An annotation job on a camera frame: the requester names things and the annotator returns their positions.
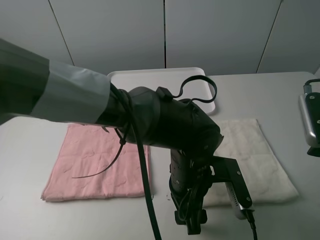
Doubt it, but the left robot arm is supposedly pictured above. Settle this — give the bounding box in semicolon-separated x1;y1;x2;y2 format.
0;40;223;239

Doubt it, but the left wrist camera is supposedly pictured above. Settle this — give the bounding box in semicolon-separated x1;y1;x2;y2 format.
210;156;254;221

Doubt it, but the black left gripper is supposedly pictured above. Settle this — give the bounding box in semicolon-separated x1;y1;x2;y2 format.
169;149;214;235

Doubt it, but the white rectangular plastic tray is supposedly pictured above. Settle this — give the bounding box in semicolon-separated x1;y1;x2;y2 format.
107;67;214;100

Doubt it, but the cream white towel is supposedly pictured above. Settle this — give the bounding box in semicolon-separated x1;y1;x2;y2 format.
214;118;299;204

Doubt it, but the pink towel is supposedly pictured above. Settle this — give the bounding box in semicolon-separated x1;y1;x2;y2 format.
41;123;144;202

